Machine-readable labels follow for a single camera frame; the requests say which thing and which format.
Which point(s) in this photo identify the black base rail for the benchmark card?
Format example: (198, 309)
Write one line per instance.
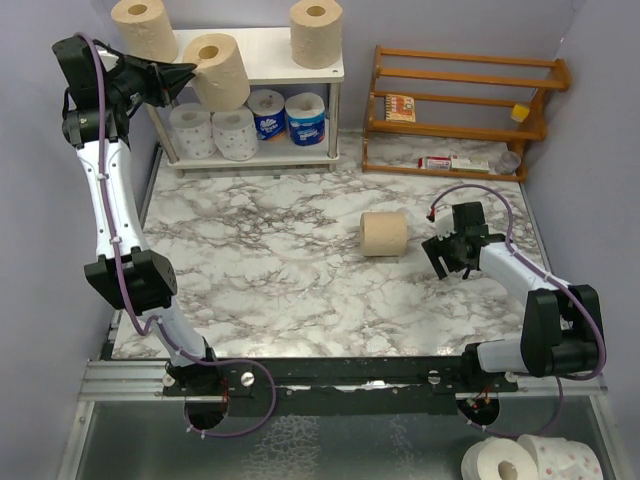
(336, 386)

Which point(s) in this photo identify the clear plastic cup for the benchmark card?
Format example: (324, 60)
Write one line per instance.
(508, 163)

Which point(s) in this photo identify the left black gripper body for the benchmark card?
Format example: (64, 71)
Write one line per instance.
(133, 81)

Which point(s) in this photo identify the blue Tempo roll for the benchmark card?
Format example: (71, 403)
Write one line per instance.
(305, 114)

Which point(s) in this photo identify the white two-tier shelf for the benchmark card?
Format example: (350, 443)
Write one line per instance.
(266, 54)

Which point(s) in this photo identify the brown paper roll front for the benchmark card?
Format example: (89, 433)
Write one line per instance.
(146, 29)

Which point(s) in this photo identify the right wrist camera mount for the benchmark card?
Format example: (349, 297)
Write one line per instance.
(443, 221)

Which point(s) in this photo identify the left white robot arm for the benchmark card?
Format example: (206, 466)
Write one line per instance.
(127, 273)

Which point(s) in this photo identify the white green small box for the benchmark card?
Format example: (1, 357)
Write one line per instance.
(469, 164)

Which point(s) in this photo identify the white floral paper roll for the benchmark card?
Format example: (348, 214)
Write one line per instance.
(192, 128)
(235, 134)

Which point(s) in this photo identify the blue Vinda roll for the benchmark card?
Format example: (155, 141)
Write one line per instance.
(268, 108)

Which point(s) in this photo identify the wooden slatted rack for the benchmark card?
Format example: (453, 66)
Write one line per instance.
(533, 128)

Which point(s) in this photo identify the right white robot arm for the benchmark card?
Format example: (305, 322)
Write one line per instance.
(562, 328)

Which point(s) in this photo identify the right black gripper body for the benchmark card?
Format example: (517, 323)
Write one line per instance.
(449, 249)

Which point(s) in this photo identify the yellow sponge block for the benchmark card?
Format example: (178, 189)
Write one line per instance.
(520, 112)

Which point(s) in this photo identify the orange snack packet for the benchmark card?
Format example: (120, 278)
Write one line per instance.
(400, 108)

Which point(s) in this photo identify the red white small box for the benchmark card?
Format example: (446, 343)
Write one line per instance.
(438, 163)

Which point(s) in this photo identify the brown paper roll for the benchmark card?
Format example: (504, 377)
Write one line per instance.
(221, 81)
(316, 33)
(383, 234)
(146, 29)

